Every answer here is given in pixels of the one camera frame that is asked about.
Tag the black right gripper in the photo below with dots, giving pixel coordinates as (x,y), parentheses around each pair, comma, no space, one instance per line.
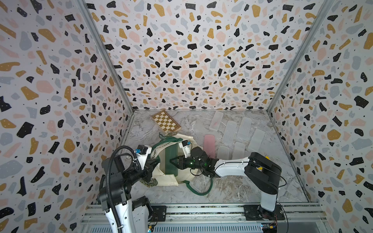
(181,161)

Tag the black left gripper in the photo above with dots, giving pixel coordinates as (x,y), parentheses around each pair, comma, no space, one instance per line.
(147,170)

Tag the pink translucent case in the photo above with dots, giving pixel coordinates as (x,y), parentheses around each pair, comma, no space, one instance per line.
(209,145)

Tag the cream canvas tote bag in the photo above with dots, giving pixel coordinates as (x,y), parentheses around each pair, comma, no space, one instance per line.
(159,177)

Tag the dark green case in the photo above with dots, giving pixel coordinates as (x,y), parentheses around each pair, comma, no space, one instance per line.
(171,152)

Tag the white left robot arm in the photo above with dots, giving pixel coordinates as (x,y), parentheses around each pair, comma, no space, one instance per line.
(122,201)

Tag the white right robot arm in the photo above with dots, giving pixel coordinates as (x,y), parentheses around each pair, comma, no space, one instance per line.
(264,173)

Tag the wooden chess board box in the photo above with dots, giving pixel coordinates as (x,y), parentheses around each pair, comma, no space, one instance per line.
(166,123)

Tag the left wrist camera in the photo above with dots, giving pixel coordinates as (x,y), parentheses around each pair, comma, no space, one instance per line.
(142,152)

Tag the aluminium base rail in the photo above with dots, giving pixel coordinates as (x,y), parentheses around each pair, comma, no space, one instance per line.
(208,218)

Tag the aluminium corner post left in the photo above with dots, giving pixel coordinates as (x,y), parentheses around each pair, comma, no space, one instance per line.
(96,19)

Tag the aluminium corner post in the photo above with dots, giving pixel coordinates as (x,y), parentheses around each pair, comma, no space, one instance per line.
(96,19)
(322,14)

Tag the aluminium corner post right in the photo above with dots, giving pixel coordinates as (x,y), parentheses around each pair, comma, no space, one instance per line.
(322,14)

